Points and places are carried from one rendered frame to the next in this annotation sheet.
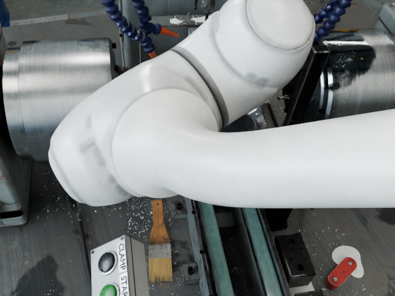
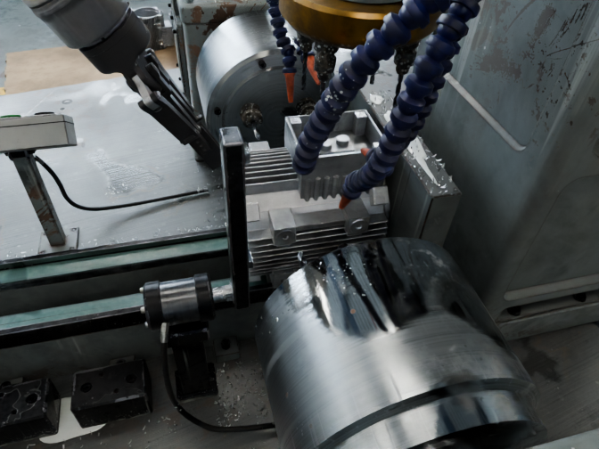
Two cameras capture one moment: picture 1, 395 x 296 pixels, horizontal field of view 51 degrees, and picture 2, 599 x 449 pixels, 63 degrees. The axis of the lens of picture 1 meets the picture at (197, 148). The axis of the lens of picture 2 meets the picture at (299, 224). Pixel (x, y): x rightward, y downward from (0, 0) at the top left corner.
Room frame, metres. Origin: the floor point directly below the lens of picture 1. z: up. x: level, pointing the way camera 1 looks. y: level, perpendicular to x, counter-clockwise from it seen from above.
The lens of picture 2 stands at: (0.66, -0.57, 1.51)
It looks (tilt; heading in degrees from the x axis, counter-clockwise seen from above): 44 degrees down; 89
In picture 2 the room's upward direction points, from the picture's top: 4 degrees clockwise
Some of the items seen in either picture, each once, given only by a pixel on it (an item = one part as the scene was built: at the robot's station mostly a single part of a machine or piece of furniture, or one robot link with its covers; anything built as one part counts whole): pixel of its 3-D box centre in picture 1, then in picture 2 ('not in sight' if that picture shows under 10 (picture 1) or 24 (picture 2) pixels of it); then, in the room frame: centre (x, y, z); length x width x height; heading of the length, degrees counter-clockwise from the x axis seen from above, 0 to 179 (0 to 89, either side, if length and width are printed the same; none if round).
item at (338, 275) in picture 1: (341, 272); not in sight; (0.41, -0.35, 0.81); 0.09 x 0.03 x 0.02; 138
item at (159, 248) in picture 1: (158, 239); not in sight; (0.44, 0.06, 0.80); 0.21 x 0.05 x 0.01; 12
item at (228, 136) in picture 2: (300, 103); (235, 231); (0.60, -0.18, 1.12); 0.04 x 0.03 x 0.26; 16
